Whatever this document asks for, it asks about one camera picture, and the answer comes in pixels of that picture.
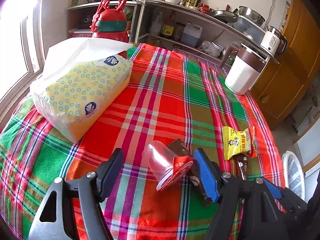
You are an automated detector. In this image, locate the clear cup red lid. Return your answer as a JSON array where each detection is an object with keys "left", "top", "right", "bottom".
[{"left": 143, "top": 141, "right": 194, "bottom": 191}]

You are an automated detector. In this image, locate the white trash bin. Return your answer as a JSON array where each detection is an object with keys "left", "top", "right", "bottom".
[{"left": 281, "top": 151, "right": 305, "bottom": 200}]

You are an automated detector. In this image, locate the brown coffee sachet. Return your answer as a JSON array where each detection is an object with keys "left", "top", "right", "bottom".
[
  {"left": 166, "top": 138, "right": 213, "bottom": 207},
  {"left": 235, "top": 154, "right": 248, "bottom": 180}
]

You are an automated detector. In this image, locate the yellow snack packet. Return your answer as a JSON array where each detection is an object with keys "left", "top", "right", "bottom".
[{"left": 222, "top": 126, "right": 257, "bottom": 160}]

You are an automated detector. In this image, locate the wooden door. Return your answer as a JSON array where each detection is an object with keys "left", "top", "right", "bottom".
[{"left": 251, "top": 0, "right": 319, "bottom": 129}]

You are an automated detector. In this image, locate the white brown jug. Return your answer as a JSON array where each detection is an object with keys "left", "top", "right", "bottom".
[{"left": 219, "top": 44, "right": 265, "bottom": 95}]

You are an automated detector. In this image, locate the yellow tissue pack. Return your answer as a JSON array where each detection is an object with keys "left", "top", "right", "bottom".
[{"left": 30, "top": 37, "right": 133, "bottom": 143}]

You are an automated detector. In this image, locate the plaid tablecloth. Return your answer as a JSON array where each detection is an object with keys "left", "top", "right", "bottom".
[{"left": 1, "top": 44, "right": 285, "bottom": 239}]

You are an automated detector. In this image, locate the white electric kettle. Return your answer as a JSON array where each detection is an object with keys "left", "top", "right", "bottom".
[{"left": 260, "top": 26, "right": 287, "bottom": 56}]

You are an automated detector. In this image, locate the clear storage box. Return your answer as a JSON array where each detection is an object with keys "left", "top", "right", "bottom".
[{"left": 233, "top": 16, "right": 265, "bottom": 45}]

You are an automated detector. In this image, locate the steel mixing bowl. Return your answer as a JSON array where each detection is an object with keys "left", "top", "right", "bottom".
[{"left": 239, "top": 6, "right": 265, "bottom": 27}]

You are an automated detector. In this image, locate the white plastic jerrycan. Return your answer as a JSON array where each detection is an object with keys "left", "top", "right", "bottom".
[{"left": 181, "top": 22, "right": 203, "bottom": 48}]

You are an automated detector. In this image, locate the frying pan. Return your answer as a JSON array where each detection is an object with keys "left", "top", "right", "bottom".
[{"left": 209, "top": 8, "right": 239, "bottom": 24}]

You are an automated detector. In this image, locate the red kids water bottle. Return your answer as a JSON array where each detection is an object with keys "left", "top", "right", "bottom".
[{"left": 90, "top": 0, "right": 129, "bottom": 43}]

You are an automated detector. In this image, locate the yellow label vinegar bottle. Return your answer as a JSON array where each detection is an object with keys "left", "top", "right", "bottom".
[{"left": 160, "top": 11, "right": 176, "bottom": 38}]

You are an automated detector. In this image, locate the red lid jar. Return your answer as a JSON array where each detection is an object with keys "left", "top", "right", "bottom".
[{"left": 199, "top": 3, "right": 210, "bottom": 15}]

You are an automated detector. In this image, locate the metal shelf rack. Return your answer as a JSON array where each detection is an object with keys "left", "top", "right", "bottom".
[{"left": 66, "top": 0, "right": 281, "bottom": 66}]

